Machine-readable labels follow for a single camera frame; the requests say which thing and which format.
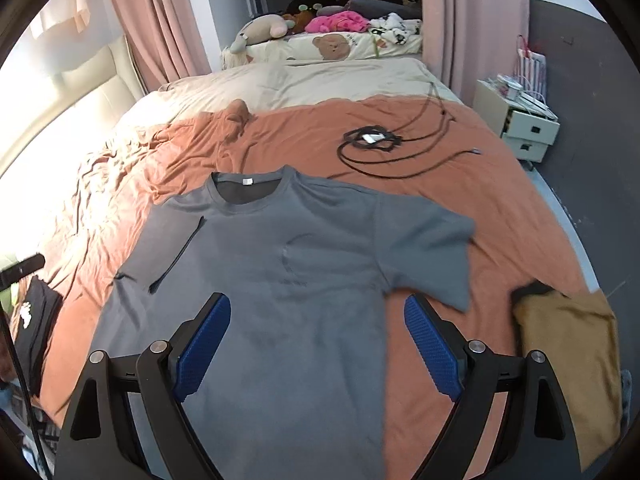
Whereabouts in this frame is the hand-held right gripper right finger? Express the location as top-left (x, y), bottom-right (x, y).
top-left (404, 292), bottom-right (583, 480)

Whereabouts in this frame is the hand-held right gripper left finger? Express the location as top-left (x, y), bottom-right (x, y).
top-left (54, 292), bottom-right (232, 480)

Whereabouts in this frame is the grey t-shirt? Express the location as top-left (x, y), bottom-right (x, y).
top-left (90, 165), bottom-right (476, 480)

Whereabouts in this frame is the stack of folded clothes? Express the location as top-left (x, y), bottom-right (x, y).
top-left (510, 282), bottom-right (566, 306)

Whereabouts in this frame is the black folded garment white print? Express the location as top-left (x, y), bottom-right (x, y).
top-left (12, 275), bottom-right (63, 396)

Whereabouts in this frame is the mustard folded garment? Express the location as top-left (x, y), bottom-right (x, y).
top-left (512, 282), bottom-right (623, 471)

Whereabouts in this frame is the orange-brown blanket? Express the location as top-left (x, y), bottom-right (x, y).
top-left (37, 97), bottom-right (601, 480)

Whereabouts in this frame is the white padded headboard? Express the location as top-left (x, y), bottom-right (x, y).
top-left (0, 35), bottom-right (146, 196)

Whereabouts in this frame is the white nightstand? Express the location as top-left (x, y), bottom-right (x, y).
top-left (472, 79), bottom-right (561, 163)

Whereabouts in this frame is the cream hanging cloth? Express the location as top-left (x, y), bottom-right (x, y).
top-left (30, 0), bottom-right (118, 43)

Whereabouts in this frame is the white power strip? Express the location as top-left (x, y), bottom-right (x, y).
top-left (495, 75), bottom-right (551, 111)

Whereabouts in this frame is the pink curtain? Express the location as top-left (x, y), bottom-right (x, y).
top-left (100, 0), bottom-right (213, 96)
top-left (419, 0), bottom-right (531, 106)

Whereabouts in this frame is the cream bear print pillow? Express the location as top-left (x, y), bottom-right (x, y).
top-left (120, 57), bottom-right (466, 128)

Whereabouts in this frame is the pink striped rack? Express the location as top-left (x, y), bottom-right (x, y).
top-left (515, 35), bottom-right (548, 96)

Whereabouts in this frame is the beige plush toy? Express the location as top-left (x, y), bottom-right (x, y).
top-left (222, 12), bottom-right (296, 68)

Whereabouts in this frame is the black and white plush cloth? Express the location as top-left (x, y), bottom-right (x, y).
top-left (369, 12), bottom-right (423, 43)

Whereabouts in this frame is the brown plush toy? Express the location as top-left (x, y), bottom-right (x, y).
top-left (282, 2), bottom-right (326, 36)

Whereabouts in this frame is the pink plush toy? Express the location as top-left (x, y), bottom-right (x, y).
top-left (306, 10), bottom-right (371, 35)

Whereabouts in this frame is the dark grey pillow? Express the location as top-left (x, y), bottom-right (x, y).
top-left (347, 0), bottom-right (421, 21)

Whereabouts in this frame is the black coiled cable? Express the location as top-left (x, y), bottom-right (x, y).
top-left (337, 80), bottom-right (483, 179)

